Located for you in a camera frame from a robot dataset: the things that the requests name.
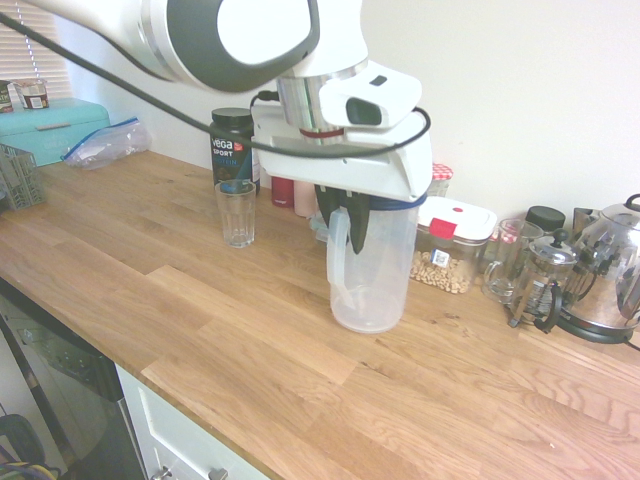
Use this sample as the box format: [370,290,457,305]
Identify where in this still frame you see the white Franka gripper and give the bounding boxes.
[251,105,434,255]

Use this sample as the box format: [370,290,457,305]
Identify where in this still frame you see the clear pitcher with blue lid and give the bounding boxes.
[325,192,428,336]

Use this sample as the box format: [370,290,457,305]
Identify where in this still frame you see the red water bottle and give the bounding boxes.
[271,174,296,208]

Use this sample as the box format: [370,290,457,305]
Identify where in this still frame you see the pink bottle with black cap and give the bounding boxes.
[293,179,318,219]

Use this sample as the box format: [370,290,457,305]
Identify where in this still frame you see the clear ribbed drinking glass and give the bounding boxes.
[214,180,258,250]

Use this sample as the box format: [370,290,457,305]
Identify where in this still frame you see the jar with red checkered lid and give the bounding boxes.
[429,161,456,199]
[487,222,522,275]

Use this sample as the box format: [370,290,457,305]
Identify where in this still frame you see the cereal container with white lid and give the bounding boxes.
[409,195,499,296]

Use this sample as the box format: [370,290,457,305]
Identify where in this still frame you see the black Vega protein tub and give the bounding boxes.
[209,106,262,198]

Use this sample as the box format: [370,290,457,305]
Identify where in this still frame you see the clear glass mug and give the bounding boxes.
[481,217,544,306]

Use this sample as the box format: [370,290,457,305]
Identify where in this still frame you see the jar with black lid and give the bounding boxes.
[524,205,568,237]

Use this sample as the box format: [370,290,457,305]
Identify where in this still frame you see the glass french press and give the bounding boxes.
[506,227,594,335]

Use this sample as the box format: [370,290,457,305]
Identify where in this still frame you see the clear zip bag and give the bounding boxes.
[60,116,153,172]

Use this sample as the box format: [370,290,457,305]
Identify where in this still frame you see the white cabinet drawer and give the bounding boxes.
[115,361,282,480]

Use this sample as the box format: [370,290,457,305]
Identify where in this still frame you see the stainless steel electric kettle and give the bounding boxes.
[569,193,640,332]

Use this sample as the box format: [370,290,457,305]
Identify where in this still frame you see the black kettle base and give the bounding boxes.
[555,307,640,347]

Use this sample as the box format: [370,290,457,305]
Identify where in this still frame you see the teal bread box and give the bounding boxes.
[0,97,112,168]

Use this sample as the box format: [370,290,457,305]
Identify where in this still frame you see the grey plastic basket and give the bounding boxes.
[0,142,49,212]

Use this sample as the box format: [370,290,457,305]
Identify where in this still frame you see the black dishwasher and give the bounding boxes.
[0,278,147,480]

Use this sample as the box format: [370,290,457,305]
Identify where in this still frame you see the white window blinds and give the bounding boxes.
[0,0,72,99]

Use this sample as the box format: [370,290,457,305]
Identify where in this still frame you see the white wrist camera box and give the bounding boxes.
[318,60,423,130]

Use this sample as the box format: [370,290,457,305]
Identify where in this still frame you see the dark cable bundle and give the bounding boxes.
[0,413,62,480]

